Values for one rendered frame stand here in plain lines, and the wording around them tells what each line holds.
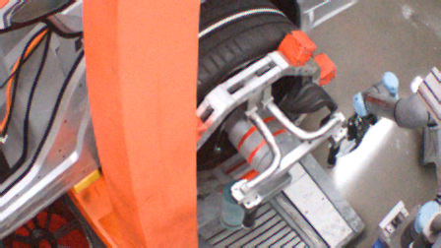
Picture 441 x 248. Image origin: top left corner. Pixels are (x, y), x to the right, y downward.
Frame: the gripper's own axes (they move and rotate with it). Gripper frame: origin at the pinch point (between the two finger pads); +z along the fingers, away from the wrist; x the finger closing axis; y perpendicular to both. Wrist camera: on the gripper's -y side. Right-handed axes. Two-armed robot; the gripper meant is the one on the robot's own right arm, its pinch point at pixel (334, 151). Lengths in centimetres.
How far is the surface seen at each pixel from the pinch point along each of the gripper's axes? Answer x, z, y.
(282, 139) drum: -11.5, 14.6, 8.5
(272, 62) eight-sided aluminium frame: -24.4, 9.2, 28.2
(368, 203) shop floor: 9, -34, -83
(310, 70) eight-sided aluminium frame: -20.5, -4.3, 16.6
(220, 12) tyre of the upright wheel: -44, 12, 34
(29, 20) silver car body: -49, 77, 94
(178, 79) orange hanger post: 9, 64, 122
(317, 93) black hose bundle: -11.7, 1.3, 21.3
